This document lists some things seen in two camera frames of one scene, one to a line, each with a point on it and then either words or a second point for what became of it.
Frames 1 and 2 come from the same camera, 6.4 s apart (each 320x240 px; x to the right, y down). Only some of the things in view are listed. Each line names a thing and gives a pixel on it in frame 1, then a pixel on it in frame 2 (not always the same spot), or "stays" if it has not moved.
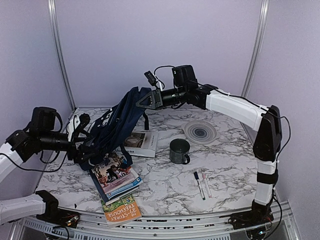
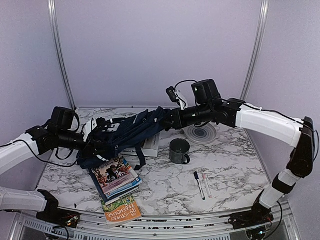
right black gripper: [157, 99] to [179, 120]
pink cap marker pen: [204, 177] stays
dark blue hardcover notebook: [107, 200] stays
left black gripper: [77, 156] to [90, 145]
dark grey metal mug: [179, 148] stays
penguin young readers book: [115, 176] stays
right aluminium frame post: [261, 32] stays
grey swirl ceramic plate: [200, 132] stays
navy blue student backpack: [110, 136] to [123, 135]
